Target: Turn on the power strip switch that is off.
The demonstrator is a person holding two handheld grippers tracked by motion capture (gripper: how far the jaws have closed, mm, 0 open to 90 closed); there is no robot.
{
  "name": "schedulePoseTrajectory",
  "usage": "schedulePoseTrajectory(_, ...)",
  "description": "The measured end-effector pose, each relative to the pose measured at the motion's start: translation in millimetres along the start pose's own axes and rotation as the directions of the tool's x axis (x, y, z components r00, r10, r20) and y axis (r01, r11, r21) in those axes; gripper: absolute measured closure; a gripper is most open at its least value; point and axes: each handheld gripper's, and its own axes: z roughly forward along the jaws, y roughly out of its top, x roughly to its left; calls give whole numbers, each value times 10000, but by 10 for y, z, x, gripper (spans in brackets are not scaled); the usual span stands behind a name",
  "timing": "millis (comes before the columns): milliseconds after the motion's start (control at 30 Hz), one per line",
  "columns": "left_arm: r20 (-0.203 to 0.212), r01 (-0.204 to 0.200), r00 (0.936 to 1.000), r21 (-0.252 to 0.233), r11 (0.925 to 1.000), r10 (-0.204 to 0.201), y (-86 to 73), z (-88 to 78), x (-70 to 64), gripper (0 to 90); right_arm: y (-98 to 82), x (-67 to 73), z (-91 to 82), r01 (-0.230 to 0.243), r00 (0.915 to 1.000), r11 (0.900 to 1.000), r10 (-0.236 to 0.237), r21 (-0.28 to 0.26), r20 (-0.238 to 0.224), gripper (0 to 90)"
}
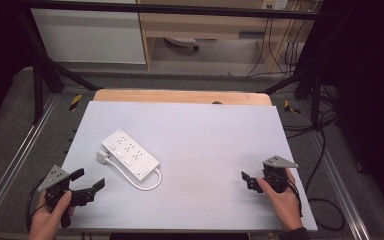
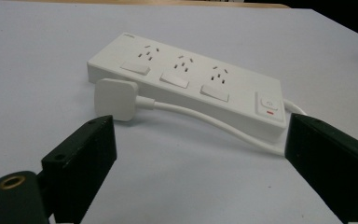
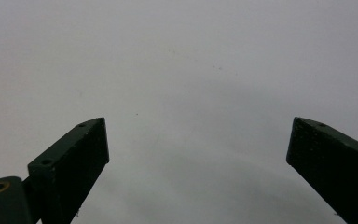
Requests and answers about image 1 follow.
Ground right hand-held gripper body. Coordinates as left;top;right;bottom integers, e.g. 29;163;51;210
261;155;300;195

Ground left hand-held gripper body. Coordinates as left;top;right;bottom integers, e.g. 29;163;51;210
37;164;96;229

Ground white plug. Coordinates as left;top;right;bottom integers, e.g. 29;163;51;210
96;149;110;165

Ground white power strip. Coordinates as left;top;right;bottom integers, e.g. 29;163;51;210
100;128;161;182

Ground white power cable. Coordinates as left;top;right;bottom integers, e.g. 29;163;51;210
105;156;164;192

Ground person's right hand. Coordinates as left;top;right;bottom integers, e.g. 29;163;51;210
255;167;304;233

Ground person's left hand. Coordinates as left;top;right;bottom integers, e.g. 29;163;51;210
27;190;76;240

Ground wooden board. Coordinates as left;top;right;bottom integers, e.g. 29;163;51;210
92;88;273;107

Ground dark curtain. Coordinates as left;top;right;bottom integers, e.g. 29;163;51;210
0;0;34;134
308;0;384;228

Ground white cabinet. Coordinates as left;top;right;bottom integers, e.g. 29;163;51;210
30;0;147;65

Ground white chair base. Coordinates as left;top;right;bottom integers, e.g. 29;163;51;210
164;36;201;52

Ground wooden desk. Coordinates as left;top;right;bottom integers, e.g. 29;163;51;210
135;0;318;72

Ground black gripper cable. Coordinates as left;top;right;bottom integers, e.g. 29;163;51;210
25;179;48;232
285;179;304;218

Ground aluminium rail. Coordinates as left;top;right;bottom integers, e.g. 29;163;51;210
311;131;372;240
0;95;60;231

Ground black floor cable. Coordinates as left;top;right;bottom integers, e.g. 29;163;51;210
281;83;347;232

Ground black metal frame post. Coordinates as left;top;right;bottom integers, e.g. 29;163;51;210
15;13;104;125
261;49;324;131

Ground black hanging cables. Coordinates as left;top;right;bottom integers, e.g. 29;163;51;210
245;8;314;78

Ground white wall socket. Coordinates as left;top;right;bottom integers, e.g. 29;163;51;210
260;0;290;11

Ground black metal frame bar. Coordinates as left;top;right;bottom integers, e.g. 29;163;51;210
22;0;329;20

